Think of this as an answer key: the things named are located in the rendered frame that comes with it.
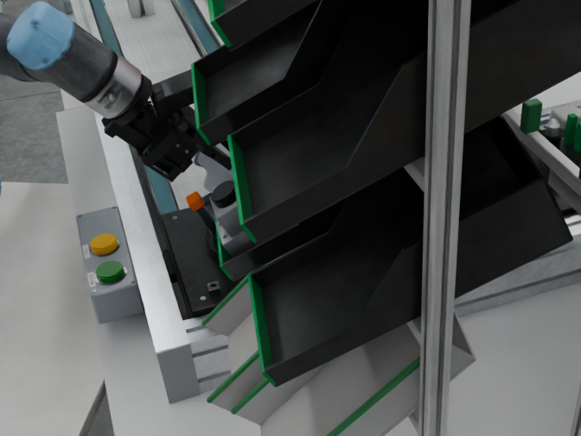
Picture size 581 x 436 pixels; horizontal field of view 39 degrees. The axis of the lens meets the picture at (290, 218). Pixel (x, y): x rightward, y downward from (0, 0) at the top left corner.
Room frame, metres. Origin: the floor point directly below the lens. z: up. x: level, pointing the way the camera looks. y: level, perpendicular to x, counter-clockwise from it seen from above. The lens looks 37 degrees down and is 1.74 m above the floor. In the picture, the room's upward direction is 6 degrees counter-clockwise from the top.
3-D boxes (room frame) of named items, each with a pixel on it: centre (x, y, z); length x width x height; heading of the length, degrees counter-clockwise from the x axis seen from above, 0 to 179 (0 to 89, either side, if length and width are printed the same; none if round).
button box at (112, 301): (1.00, 0.29, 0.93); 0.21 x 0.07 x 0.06; 14
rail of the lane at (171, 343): (1.20, 0.28, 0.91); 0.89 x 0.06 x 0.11; 14
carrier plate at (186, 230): (0.97, 0.06, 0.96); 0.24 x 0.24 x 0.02; 14
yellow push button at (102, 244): (1.00, 0.29, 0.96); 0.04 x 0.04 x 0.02
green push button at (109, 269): (0.93, 0.27, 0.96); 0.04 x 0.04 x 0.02
